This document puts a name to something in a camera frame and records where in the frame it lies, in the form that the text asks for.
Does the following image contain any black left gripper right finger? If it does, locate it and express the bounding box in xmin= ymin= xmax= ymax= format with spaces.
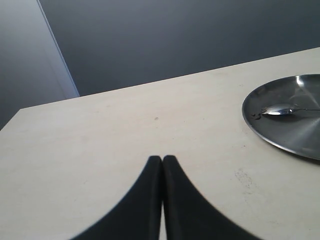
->
xmin=162 ymin=155 xmax=258 ymax=240

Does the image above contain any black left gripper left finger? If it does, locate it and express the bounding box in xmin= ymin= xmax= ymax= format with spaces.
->
xmin=73 ymin=155 xmax=163 ymax=240

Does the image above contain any silver metal spoon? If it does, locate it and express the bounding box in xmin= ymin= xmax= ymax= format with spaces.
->
xmin=260 ymin=103 xmax=320 ymax=116

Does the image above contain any round steel plate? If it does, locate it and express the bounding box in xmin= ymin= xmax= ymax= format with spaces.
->
xmin=242 ymin=74 xmax=320 ymax=160

